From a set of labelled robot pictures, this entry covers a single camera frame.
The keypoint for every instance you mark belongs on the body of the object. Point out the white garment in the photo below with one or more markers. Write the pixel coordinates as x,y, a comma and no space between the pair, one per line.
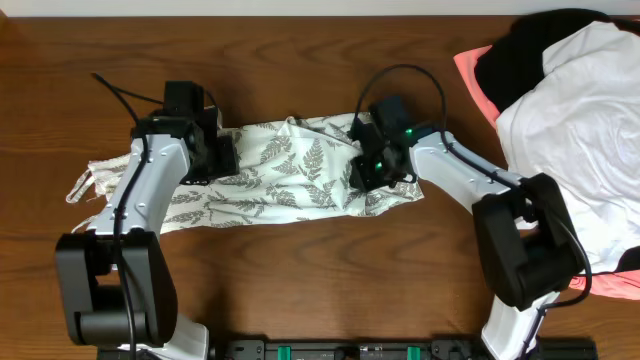
580,125

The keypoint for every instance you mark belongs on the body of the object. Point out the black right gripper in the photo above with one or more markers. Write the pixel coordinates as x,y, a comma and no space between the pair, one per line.
367,181

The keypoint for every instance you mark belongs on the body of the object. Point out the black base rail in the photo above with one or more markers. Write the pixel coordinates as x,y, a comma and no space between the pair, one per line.
443,349

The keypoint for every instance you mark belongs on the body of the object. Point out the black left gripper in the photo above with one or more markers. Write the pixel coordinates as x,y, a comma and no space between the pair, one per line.
229,163

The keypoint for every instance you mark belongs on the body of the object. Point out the white fern print cloth bag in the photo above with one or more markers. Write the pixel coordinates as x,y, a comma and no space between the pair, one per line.
289,171

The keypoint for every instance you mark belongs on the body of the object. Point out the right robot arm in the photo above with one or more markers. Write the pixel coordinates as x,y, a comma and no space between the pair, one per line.
527,245

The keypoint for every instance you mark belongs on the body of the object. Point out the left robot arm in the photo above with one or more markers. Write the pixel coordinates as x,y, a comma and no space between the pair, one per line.
117,291

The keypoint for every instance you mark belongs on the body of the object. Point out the black garment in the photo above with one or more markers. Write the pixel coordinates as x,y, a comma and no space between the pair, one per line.
513,65

